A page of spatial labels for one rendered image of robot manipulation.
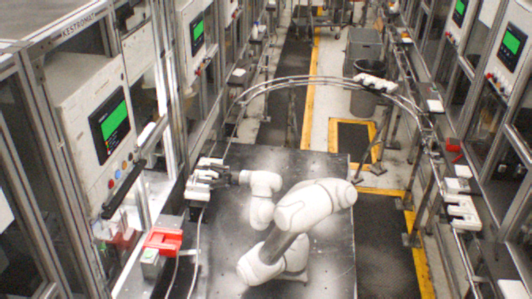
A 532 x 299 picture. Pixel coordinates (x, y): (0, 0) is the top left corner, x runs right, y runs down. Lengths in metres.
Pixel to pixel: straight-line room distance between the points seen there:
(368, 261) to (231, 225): 1.24
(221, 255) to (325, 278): 0.57
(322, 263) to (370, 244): 1.15
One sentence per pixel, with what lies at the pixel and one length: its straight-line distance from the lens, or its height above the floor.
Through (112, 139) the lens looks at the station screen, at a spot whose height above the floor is 1.59.
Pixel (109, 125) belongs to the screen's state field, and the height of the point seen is 1.65.
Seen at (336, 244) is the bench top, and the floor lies 0.68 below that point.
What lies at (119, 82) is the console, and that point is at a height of 1.74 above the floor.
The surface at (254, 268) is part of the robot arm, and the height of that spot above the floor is 0.91.
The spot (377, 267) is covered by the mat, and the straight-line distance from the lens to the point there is 3.25.
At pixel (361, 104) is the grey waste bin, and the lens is 4.92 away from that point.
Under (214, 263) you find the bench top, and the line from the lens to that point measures 2.28.
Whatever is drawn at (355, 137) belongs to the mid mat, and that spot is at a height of 0.01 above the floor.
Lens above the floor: 2.42
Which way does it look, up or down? 35 degrees down
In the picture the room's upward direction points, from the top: 2 degrees clockwise
